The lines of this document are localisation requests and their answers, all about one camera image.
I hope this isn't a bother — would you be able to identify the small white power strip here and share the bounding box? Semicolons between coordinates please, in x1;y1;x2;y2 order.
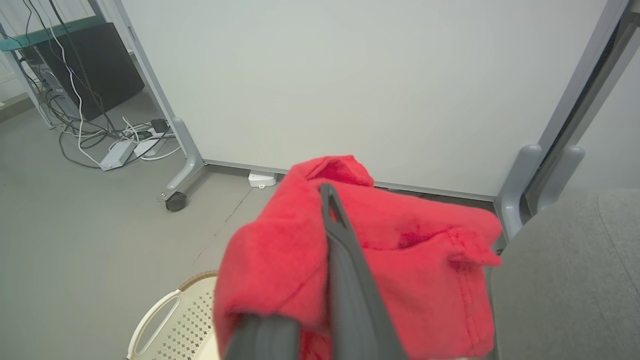
248;170;278;189

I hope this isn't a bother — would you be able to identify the grey fabric sofa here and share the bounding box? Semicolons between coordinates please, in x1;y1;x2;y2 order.
490;187;640;360

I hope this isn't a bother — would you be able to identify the white mobile partition panel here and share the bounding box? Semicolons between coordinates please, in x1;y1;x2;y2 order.
107;0;630;203

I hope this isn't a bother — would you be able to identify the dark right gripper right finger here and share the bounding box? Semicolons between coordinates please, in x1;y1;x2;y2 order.
319;183;408;360

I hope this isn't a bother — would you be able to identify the black computer tower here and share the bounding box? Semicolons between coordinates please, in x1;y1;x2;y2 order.
22;22;146;122

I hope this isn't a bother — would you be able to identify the white partition panel grey frame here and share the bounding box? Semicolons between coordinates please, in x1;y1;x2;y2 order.
570;30;640;191

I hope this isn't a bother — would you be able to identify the black caster wheel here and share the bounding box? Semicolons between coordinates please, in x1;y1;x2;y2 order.
165;192;188;213

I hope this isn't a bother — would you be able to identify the red and white garment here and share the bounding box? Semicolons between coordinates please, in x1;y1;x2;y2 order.
212;155;503;360

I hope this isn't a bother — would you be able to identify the grey partition leg with caster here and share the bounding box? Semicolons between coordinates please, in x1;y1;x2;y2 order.
159;117;206;202

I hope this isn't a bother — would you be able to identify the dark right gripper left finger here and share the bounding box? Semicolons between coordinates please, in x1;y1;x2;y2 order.
222;314;301;360

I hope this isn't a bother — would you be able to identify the grey metal desk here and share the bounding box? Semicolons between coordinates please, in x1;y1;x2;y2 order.
0;14;99;129

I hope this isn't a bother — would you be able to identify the white floor cable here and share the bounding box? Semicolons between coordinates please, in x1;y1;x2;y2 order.
45;0;103;167

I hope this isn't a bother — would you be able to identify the black floor cable bundle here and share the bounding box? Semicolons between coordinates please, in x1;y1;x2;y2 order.
0;0;173;169

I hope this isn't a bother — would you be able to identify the cream perforated laundry basket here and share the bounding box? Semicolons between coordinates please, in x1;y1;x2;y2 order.
125;271;222;360

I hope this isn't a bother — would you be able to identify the white long power strip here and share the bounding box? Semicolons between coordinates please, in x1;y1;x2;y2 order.
132;137;167;159

